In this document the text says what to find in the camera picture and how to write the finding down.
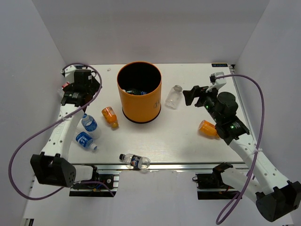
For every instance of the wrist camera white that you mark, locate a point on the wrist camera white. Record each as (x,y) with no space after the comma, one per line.
(217,81)
(69,70)

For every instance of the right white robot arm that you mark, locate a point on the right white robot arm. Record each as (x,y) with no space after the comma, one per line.
(273,193)

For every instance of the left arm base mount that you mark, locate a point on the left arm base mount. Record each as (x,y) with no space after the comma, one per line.
(104,183)

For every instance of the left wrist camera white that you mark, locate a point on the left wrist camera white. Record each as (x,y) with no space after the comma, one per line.
(69,70)

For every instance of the clear pepsi bottle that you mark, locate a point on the clear pepsi bottle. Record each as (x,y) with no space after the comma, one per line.
(135,161)

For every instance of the orange cylindrical bin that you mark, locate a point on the orange cylindrical bin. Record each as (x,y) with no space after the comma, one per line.
(142,76)

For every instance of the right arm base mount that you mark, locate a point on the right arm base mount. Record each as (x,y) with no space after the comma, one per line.
(211,187)

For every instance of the clear capless bottle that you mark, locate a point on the clear capless bottle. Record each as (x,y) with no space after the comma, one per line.
(174,97)

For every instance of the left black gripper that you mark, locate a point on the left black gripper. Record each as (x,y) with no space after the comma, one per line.
(94,86)

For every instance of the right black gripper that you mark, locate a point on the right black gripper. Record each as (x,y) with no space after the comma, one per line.
(197,92)

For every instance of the small orange juice bottle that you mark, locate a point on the small orange juice bottle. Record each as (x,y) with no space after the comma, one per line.
(110,117)

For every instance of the water bottle blue label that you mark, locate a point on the water bottle blue label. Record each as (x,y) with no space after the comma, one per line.
(91,126)

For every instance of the clear bottle red cap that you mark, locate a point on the clear bottle red cap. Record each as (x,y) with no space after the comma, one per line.
(61,91)

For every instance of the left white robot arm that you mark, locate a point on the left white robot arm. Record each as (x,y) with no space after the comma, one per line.
(51,166)

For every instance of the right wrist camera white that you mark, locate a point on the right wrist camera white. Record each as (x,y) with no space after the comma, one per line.
(217,81)

